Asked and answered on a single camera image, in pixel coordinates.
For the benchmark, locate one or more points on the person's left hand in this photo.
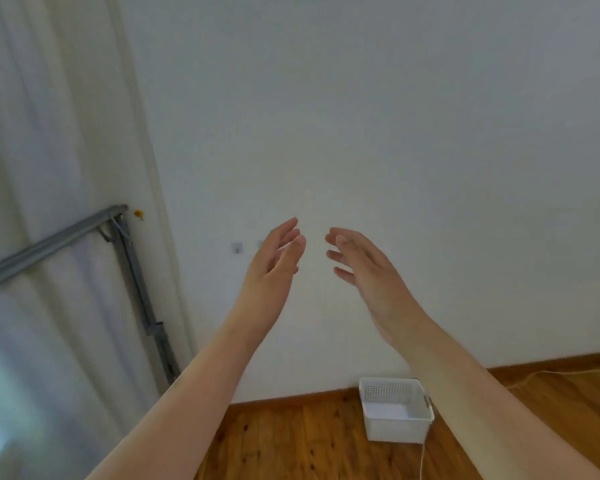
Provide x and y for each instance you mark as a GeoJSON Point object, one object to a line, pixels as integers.
{"type": "Point", "coordinates": [265, 289]}

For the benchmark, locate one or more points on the person's right thumb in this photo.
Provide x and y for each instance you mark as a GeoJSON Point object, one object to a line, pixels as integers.
{"type": "Point", "coordinates": [352, 250]}

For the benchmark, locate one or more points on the person's right forearm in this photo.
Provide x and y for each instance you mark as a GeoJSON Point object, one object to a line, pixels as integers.
{"type": "Point", "coordinates": [485, 419]}

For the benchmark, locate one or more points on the white curtain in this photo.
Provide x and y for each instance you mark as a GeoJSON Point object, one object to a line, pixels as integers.
{"type": "Point", "coordinates": [55, 234]}

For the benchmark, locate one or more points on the person's left thumb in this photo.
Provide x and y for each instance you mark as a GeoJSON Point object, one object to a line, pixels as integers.
{"type": "Point", "coordinates": [289, 259]}

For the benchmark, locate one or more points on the white plastic basket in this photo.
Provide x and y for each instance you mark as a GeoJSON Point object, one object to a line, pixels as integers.
{"type": "Point", "coordinates": [392, 412]}

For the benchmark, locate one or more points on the person's right hand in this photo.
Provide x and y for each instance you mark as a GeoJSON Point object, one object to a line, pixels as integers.
{"type": "Point", "coordinates": [380, 294]}

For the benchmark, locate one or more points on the grey metal rack frame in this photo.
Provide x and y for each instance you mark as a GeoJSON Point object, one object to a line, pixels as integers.
{"type": "Point", "coordinates": [130, 274]}

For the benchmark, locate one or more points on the person's left forearm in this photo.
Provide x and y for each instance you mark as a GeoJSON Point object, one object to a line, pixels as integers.
{"type": "Point", "coordinates": [180, 409]}

